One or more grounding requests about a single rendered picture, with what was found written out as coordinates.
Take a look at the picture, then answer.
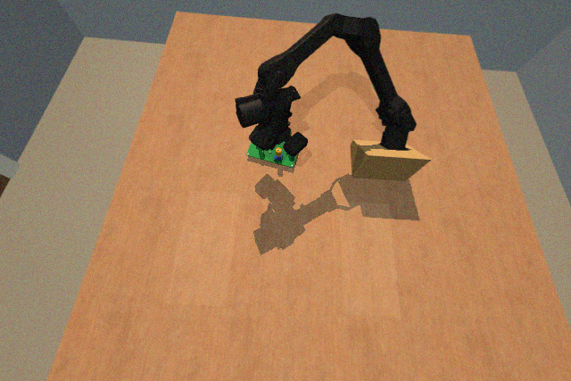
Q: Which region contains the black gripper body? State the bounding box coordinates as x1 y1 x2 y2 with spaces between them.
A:
266 112 308 157

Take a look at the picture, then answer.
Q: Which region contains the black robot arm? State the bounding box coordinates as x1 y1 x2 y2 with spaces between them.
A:
235 13 417 151

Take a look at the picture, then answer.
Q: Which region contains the green circuit board with knobs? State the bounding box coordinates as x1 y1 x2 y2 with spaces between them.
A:
246 141 296 169

